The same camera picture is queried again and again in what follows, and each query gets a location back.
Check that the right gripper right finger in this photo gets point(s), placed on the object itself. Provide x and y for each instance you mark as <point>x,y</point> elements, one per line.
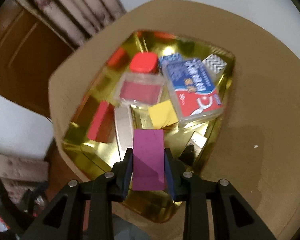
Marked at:
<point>233,217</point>

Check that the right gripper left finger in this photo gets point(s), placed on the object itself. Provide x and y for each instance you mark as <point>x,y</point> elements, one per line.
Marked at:
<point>84,211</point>

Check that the red rectangular block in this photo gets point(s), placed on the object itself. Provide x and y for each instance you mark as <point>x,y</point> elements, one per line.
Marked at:
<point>100,126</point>

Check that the pink rectangular block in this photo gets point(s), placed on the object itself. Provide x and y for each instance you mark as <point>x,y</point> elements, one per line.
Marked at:
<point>148,160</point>

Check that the yellow small block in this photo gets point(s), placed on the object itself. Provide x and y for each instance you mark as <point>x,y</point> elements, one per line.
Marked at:
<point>162,115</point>

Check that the blue red floss box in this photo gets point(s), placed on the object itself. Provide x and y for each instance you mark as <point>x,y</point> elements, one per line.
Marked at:
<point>193,94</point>

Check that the red cap clear box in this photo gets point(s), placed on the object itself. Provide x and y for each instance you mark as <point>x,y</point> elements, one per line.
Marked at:
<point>141,84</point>

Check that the silver zigzag patterned box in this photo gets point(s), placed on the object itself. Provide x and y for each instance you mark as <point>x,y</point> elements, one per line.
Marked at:
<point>214,65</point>

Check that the blue patterned small box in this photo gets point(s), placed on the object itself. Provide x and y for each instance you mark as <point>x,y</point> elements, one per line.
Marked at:
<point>163,60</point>

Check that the gold lipstick case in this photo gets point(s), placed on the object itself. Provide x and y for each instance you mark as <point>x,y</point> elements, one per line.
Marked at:
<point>124,129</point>

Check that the brown wooden door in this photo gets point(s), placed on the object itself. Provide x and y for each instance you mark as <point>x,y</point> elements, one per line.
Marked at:
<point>29,53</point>

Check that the striped floral curtain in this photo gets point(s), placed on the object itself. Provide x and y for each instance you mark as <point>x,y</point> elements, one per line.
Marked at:
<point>75,21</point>

